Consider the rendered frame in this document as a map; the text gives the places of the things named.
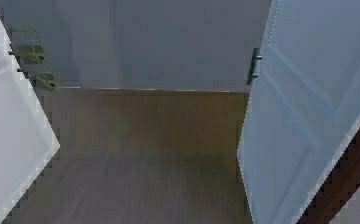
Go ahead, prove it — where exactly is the black door handle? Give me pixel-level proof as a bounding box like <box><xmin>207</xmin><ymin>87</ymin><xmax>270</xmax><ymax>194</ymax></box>
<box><xmin>246</xmin><ymin>47</ymin><xmax>263</xmax><ymax>86</ymax></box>

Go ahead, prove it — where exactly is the pale blue room door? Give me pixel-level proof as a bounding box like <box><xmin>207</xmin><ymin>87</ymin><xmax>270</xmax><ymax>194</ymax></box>
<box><xmin>237</xmin><ymin>0</ymin><xmax>360</xmax><ymax>224</ymax></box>

